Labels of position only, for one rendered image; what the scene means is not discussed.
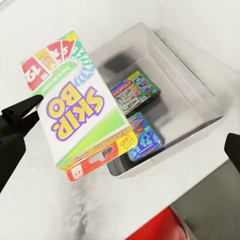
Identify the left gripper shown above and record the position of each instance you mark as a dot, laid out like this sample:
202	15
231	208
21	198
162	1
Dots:
16	118

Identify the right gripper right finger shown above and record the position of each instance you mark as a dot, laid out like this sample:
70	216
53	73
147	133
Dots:
232	148

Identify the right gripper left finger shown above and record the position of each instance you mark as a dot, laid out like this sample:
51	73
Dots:
12	150

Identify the board game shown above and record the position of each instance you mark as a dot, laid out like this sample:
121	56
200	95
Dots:
135	92
148	140
79	115

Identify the desk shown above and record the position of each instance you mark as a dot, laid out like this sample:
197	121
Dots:
39	202

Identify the toy box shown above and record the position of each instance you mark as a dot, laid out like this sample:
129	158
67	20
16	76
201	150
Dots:
183	114

